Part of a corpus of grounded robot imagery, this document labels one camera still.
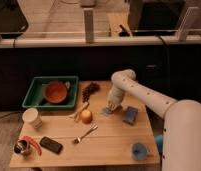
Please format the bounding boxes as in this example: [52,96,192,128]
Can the light blue towel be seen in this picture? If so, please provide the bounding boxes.
[101,105,122,116]

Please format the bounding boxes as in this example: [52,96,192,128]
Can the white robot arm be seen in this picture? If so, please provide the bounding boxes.
[108,69,201,171]

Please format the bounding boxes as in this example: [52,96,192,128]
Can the blue sponge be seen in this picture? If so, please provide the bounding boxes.
[123,106,138,125]

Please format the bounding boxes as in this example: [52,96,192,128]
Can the dark grape bunch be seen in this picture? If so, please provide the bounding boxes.
[82,82,100,102]

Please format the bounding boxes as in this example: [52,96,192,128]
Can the yellow red apple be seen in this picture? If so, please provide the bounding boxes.
[80,109,93,124]

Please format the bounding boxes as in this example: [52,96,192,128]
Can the silver fork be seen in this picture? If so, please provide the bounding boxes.
[72,125,98,145]

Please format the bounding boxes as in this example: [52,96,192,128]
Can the blue cylinder on floor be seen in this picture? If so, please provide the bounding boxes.
[155,134,163,153]

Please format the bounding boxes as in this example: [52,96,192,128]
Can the orange bowl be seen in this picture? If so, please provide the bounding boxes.
[43,81,68,104]

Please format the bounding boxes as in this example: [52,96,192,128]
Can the black phone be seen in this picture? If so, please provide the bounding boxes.
[39,137,63,154]

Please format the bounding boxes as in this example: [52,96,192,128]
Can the green plastic bin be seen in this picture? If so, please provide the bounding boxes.
[22,76,78,110]

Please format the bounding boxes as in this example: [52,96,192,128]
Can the white paper cup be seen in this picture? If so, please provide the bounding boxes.
[22,108,42,128]

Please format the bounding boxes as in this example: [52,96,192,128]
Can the black box right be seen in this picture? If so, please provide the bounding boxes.
[128,0,185,35]

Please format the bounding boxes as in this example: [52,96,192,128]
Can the small metal cup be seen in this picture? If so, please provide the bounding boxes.
[14,140,31,155]

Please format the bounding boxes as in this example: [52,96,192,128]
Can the white horizontal rail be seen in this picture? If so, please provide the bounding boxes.
[0,35,201,49]

